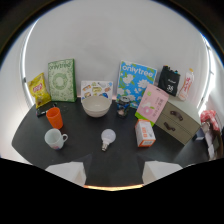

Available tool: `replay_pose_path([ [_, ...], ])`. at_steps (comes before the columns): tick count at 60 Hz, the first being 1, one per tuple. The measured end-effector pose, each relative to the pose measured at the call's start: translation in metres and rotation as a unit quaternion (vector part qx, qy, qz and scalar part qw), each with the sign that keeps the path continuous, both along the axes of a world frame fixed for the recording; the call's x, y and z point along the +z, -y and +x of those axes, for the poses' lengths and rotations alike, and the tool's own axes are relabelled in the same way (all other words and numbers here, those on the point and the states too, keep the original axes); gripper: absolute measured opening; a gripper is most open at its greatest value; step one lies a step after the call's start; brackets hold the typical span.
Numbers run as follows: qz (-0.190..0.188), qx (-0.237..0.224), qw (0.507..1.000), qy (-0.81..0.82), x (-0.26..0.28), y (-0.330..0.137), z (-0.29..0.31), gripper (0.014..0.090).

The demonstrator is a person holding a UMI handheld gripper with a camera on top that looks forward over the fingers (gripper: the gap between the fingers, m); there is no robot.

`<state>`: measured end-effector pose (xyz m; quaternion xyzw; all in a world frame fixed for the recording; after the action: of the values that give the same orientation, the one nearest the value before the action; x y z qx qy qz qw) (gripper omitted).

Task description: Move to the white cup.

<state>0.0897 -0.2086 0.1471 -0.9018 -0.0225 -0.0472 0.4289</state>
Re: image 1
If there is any dark drink can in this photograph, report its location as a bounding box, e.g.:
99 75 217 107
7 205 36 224
116 96 131 119

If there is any white ceramic bowl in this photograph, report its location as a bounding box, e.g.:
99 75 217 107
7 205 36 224
81 95 113 119

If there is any black pen holder bag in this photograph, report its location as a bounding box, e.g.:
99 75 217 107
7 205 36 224
157 65 182 97

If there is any white bottle with red label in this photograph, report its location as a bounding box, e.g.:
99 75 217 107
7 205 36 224
177 68 195 102

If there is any red and white checkered cloth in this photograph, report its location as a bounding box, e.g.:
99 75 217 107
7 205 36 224
199 109 222 133

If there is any white light bulb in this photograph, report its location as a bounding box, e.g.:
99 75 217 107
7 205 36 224
100 128 117 153

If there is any white and orange small box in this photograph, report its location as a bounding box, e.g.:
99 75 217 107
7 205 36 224
134 119 157 148

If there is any beige two-drawer cabinet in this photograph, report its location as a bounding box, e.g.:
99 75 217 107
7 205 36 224
154 96 202 146

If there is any yellow chips bag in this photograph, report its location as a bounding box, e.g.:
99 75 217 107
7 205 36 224
27 72 52 109

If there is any white handled mug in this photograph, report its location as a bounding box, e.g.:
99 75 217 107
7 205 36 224
44 128 69 151

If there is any pink packet with green edge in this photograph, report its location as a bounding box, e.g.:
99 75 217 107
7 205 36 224
134 83 170 127

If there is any green onlytree box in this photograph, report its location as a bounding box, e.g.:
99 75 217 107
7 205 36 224
47 58 78 103

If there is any blue onlytree floral box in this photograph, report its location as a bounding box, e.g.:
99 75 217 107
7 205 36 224
116 60 158 110

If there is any white food picture card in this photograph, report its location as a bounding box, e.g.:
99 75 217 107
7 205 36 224
80 79 114 101

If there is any orange plastic cup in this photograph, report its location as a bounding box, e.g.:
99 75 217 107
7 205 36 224
45 106 64 130

